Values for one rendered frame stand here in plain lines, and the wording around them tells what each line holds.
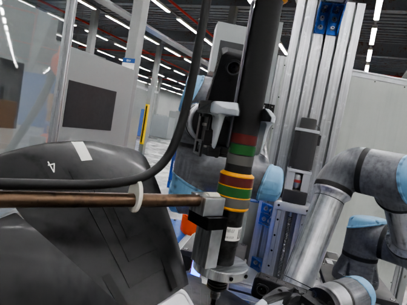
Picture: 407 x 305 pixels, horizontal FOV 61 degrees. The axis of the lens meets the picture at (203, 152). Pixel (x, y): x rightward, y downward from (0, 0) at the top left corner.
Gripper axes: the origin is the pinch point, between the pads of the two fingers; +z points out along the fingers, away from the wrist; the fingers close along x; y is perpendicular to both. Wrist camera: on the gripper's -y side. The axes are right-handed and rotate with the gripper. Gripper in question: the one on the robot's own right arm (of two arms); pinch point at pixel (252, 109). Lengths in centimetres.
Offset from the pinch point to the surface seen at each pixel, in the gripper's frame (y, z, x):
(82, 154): 9.0, -7.5, 19.0
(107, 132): 35, -458, 41
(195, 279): 32.8, -24.7, -3.5
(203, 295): 32.2, -17.4, -3.4
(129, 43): -135, -695, 37
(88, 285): 10.8, 23.2, 14.4
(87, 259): 19.0, 1.7, 15.8
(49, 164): 10.3, -4.0, 21.9
